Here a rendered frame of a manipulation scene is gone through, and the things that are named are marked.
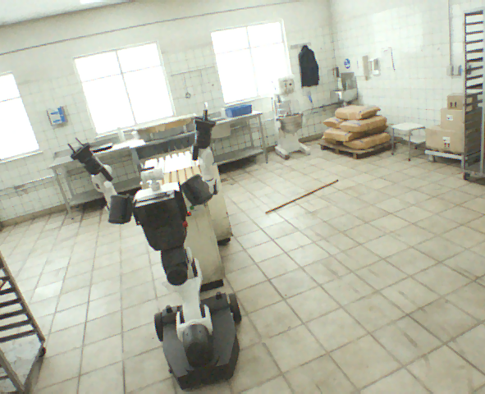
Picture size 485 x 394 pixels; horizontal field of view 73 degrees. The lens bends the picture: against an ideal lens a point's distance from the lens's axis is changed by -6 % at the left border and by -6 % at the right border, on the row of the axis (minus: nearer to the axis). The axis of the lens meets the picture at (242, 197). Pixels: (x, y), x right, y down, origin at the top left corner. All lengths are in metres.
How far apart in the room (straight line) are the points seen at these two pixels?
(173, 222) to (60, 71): 4.77
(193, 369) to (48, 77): 5.18
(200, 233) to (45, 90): 4.27
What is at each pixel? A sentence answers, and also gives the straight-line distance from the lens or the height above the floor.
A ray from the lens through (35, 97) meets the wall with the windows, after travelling 6.32.
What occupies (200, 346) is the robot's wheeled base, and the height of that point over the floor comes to 0.32.
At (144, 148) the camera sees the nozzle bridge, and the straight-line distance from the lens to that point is 3.25.
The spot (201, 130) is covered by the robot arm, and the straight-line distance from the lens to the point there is 1.93.
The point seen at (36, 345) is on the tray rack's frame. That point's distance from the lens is 2.92.
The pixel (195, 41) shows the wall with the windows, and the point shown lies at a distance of 6.37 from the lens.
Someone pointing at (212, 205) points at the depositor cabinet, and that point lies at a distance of 3.33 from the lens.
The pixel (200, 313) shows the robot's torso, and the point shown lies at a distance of 2.18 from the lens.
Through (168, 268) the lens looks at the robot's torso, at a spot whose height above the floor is 0.73.
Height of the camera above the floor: 1.64
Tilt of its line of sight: 20 degrees down
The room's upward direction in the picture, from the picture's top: 12 degrees counter-clockwise
